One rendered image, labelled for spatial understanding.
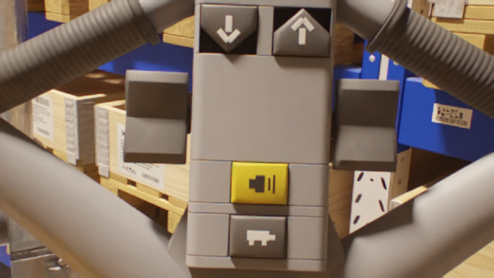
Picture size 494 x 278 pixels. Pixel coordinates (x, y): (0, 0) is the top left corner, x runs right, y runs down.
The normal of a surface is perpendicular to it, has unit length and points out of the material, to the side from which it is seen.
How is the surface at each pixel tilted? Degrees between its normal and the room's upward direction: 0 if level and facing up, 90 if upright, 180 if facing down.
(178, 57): 90
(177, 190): 90
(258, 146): 74
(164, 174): 90
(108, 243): 68
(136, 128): 57
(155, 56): 90
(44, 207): 81
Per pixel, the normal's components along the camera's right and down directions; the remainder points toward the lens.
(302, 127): 0.02, 0.00
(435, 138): -0.67, 0.18
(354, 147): 0.03, -0.29
